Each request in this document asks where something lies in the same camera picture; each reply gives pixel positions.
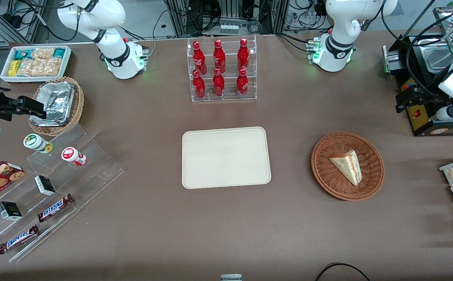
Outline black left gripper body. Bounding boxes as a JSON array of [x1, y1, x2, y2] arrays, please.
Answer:
[[416, 88, 451, 114]]

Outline triangle sandwich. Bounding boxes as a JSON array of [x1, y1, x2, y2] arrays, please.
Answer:
[[329, 150, 363, 187]]

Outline tan wicker basket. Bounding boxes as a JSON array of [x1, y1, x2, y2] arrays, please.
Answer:
[[28, 76, 85, 137]]

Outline brown wicker basket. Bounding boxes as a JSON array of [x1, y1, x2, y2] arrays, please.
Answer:
[[311, 132, 385, 201]]

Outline cream plastic tray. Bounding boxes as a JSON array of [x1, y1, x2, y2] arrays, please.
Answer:
[[182, 126, 271, 190]]

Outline silver foil container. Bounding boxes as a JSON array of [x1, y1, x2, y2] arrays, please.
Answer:
[[30, 81, 75, 127]]

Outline white rectangular snack bin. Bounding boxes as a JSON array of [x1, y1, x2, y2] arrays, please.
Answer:
[[0, 45, 72, 84]]

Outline green lid yogurt cup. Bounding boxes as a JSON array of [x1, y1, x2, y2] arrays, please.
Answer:
[[23, 133, 54, 154]]

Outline black control box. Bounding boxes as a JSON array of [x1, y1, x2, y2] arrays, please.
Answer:
[[383, 34, 453, 137]]

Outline clear bag of crackers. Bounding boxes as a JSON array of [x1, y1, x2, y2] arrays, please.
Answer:
[[18, 48, 63, 77]]

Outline grey box with green light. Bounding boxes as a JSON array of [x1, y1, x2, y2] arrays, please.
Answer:
[[382, 45, 407, 76]]

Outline red lid yogurt cup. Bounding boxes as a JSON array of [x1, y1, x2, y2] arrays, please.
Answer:
[[61, 147, 87, 166]]

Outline small black box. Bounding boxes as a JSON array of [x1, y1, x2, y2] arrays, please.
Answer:
[[0, 201, 23, 221], [34, 175, 56, 196]]

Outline clear acrylic step shelf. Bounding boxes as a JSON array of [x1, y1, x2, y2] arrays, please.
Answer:
[[0, 124, 125, 263]]

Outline snickers chocolate bar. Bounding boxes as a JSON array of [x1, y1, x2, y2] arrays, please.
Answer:
[[0, 224, 40, 255], [37, 194, 75, 223]]

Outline red cola bottle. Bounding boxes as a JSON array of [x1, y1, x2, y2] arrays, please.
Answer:
[[213, 68, 225, 98], [193, 69, 206, 100], [213, 39, 226, 74], [237, 38, 250, 72], [192, 41, 207, 75], [236, 68, 249, 98]]

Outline clear acrylic bottle rack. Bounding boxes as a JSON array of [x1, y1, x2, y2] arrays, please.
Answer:
[[187, 34, 257, 103]]

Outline aluminium frame rack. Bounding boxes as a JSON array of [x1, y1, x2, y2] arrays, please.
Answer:
[[164, 0, 289, 37]]

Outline black cable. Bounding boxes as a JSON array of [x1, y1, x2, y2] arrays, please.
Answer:
[[314, 263, 371, 281]]

